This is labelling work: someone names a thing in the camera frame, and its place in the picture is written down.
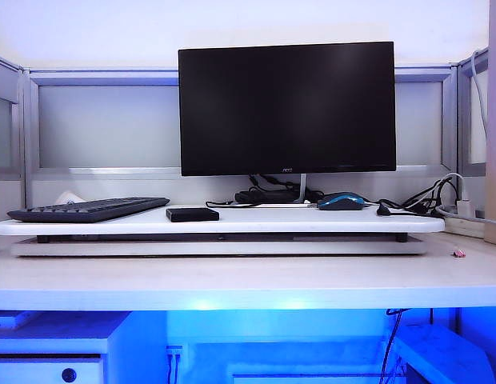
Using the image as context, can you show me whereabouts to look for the white drawer cabinet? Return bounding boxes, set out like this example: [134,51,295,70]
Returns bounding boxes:
[0,311,169,384]

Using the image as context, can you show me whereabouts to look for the white riser base board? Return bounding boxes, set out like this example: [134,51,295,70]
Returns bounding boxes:
[10,235,428,258]

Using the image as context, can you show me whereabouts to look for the black portable hard drive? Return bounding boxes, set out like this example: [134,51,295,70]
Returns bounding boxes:
[165,206,221,223]

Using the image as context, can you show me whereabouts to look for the blue and black mouse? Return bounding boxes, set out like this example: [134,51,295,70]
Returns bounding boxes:
[316,191,371,212]

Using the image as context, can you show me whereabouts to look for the white flat block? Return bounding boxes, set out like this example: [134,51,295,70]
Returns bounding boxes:
[0,311,34,330]

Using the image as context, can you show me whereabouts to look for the silver partition frame wide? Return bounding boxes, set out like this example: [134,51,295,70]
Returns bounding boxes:
[23,66,458,180]

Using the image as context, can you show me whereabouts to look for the silver partition frame narrow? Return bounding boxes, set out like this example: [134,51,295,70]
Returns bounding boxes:
[0,54,26,182]
[454,48,489,177]

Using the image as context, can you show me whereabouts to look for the white desk riser board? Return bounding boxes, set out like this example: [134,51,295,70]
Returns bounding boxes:
[0,204,446,236]

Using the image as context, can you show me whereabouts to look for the thin black cable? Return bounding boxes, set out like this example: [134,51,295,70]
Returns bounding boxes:
[205,198,255,209]

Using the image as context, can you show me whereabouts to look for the white computer case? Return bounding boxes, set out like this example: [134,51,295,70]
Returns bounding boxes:
[394,322,496,384]

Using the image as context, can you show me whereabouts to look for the hanging black cable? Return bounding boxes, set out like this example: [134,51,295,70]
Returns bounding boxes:
[382,307,407,384]

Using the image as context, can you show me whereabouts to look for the white charger plug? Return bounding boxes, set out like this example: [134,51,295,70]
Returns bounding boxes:
[455,195,475,219]

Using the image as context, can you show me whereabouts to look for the black monitor cables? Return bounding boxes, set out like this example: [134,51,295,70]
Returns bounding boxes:
[247,172,319,201]

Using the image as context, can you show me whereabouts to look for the white wall cable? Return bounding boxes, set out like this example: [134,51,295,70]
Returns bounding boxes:
[470,50,490,165]

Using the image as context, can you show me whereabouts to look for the black power adapter brick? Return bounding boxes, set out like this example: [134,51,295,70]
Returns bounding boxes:
[234,190,301,204]

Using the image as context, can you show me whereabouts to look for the black computer monitor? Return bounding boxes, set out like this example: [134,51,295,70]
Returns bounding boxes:
[178,41,397,178]

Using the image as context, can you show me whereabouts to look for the black cable bundle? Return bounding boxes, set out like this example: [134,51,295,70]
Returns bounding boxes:
[391,178,461,214]

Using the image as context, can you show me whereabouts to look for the white paper object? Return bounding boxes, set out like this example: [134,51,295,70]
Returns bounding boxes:
[55,190,87,205]

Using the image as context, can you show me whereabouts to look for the black data cable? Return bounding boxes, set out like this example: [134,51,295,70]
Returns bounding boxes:
[376,198,406,218]

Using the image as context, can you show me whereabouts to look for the black computer keyboard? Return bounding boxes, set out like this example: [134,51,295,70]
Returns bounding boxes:
[6,196,171,224]

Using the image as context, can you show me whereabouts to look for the white power strip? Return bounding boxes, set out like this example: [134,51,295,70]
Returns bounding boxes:
[438,203,487,238]

